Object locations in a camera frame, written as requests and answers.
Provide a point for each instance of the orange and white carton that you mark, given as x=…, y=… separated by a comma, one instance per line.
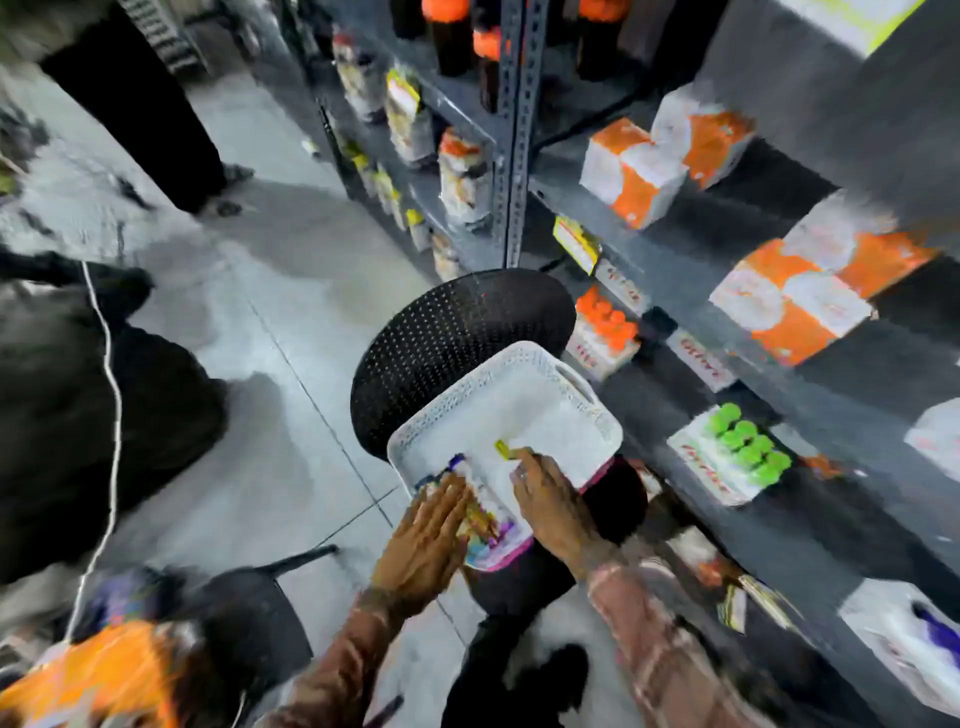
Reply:
x=630, y=172
x=787, y=307
x=705, y=135
x=862, y=240

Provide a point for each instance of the white carton purple print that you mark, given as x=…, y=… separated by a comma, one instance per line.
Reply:
x=900, y=645

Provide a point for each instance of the orange box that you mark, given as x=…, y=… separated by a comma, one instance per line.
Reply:
x=90, y=675

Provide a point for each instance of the group of orange capped tubes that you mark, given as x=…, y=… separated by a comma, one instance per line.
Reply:
x=607, y=319

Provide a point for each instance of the colourful tablet tube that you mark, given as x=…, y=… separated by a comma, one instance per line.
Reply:
x=469, y=469

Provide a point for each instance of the yellow price tag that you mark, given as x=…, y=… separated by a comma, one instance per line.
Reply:
x=576, y=244

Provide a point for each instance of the person's right forearm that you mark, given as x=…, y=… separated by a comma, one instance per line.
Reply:
x=660, y=652

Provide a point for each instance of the white and yellow carton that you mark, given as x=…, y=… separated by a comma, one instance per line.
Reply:
x=847, y=19

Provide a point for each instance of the blue fabric item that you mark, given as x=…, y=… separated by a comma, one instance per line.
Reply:
x=127, y=600

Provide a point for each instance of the yellow white packets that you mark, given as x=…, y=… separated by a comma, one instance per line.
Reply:
x=757, y=604

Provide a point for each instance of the person's legs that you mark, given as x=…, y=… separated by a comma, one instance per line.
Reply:
x=487, y=675

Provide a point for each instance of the white display box red print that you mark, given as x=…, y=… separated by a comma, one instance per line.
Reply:
x=705, y=465
x=701, y=360
x=622, y=289
x=592, y=360

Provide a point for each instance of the white perforated plastic tray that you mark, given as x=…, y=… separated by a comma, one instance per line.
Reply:
x=517, y=405

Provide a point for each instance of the person's left forearm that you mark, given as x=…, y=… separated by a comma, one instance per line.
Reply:
x=341, y=667

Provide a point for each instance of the plain white carton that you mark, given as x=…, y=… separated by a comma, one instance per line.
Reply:
x=937, y=439

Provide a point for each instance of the small orange white packet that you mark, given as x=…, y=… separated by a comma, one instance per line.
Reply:
x=814, y=459

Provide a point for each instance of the small white orange jar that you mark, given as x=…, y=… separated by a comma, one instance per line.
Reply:
x=445, y=259

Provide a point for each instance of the black fabric bag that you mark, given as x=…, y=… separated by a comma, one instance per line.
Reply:
x=60, y=420

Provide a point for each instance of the yellow capped small bottle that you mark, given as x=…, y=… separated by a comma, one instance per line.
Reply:
x=361, y=174
x=418, y=229
x=383, y=191
x=397, y=210

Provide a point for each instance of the dark bottle orange cap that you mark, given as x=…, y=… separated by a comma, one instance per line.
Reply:
x=448, y=34
x=602, y=37
x=487, y=67

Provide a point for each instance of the small yellow sticker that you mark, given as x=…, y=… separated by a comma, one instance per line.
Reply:
x=502, y=450

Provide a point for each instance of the black plain chair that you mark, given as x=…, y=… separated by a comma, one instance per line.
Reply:
x=247, y=622

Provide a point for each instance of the group of green capped tubes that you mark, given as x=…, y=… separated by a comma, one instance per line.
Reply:
x=750, y=446

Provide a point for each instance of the person's left hand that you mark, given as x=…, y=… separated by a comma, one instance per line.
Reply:
x=420, y=547

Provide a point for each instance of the black perforated chair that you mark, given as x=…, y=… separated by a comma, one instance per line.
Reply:
x=450, y=337

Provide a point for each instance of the person's right hand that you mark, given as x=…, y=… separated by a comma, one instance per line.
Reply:
x=559, y=517

